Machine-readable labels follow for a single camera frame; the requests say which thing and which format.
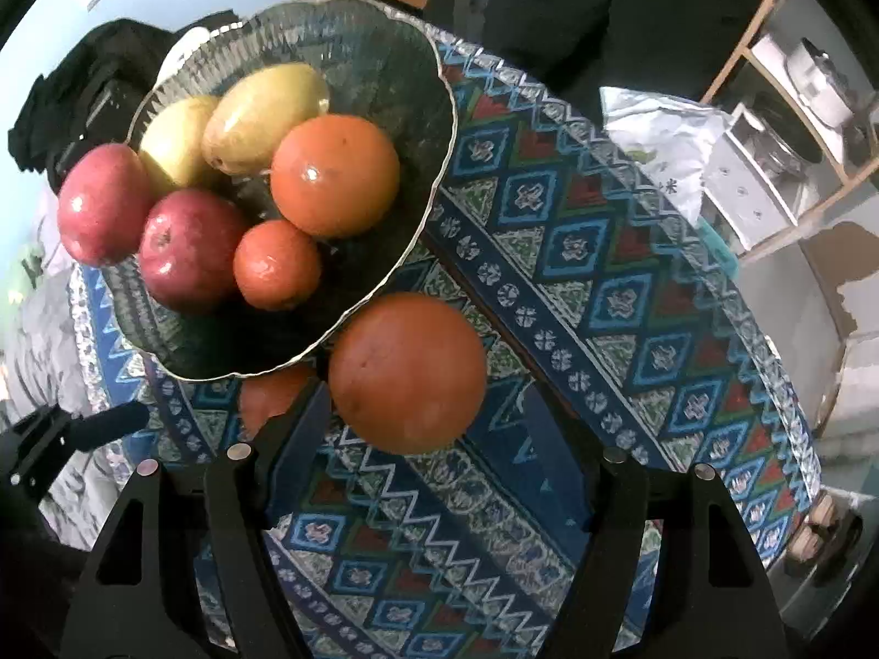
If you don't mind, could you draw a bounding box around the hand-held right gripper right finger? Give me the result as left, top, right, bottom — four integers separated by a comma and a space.
523, 384, 791, 659

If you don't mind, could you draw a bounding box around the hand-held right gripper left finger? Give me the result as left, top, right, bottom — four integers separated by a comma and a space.
62, 377, 332, 659

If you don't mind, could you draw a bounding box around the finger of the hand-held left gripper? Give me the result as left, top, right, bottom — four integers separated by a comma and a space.
65, 401, 150, 449

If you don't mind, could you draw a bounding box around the large orange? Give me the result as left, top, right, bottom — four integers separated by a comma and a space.
328, 292, 488, 455

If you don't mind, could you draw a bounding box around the small tangerine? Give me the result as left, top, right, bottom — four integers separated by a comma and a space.
232, 220, 323, 310

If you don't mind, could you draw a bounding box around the red apple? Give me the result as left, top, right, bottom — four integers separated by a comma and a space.
139, 190, 249, 313
57, 144, 158, 267

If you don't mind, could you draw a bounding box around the medium orange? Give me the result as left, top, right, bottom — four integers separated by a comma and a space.
270, 115, 401, 238

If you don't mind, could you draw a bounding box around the yellow pear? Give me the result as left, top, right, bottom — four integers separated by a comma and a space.
202, 63, 331, 177
138, 96, 222, 192

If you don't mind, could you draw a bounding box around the clear glass bowl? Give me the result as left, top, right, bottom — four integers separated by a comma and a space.
102, 0, 459, 383

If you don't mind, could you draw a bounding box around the grey bed sheet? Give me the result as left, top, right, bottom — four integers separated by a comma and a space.
0, 216, 148, 554

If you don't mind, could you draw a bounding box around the blue patterned tablecloth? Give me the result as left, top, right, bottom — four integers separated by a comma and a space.
69, 34, 825, 659

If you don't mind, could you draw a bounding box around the teal box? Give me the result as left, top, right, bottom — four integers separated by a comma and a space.
692, 218, 741, 277

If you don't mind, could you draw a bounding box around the steel counter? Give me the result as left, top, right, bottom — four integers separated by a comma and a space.
762, 481, 879, 653

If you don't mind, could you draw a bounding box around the white storage box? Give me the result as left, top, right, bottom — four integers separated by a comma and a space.
699, 103, 813, 253

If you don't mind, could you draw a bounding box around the printed plastic bag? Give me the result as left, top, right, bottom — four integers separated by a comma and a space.
599, 86, 730, 222

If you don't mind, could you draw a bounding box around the black bag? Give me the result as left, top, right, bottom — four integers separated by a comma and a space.
8, 10, 243, 194

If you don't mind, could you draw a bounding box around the wooden shelf rack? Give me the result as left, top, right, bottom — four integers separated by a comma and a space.
699, 0, 879, 263

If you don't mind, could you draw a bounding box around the steel pot in box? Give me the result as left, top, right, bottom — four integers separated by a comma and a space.
750, 110, 820, 181

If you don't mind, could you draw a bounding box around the white rounded object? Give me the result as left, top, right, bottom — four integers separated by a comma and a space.
166, 26, 215, 73

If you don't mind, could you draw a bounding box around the steel cooking pot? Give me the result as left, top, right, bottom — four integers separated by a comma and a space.
785, 37, 861, 129

